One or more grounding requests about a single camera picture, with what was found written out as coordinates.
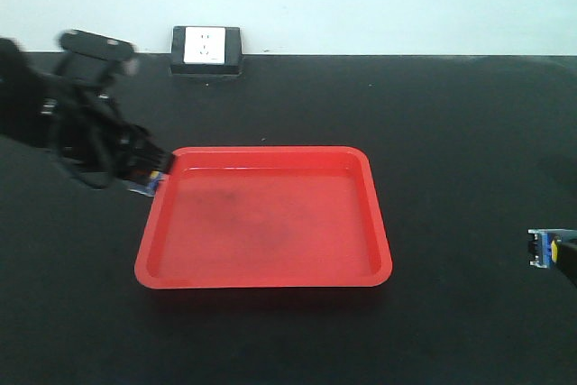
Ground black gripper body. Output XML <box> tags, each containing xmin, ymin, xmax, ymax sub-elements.
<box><xmin>44</xmin><ymin>29</ymin><xmax>175</xmax><ymax>189</ymax></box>

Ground black white wall socket box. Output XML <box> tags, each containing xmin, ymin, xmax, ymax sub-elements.
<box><xmin>169</xmin><ymin>25</ymin><xmax>243</xmax><ymax>76</ymax></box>

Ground red plastic tray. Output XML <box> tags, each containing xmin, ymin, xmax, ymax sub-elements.
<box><xmin>134</xmin><ymin>145</ymin><xmax>393</xmax><ymax>289</ymax></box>

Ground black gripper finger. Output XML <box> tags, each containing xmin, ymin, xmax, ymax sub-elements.
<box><xmin>554</xmin><ymin>239</ymin><xmax>577</xmax><ymax>286</ymax></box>

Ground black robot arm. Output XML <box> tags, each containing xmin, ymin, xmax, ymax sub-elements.
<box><xmin>1</xmin><ymin>30</ymin><xmax>175</xmax><ymax>197</ymax></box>

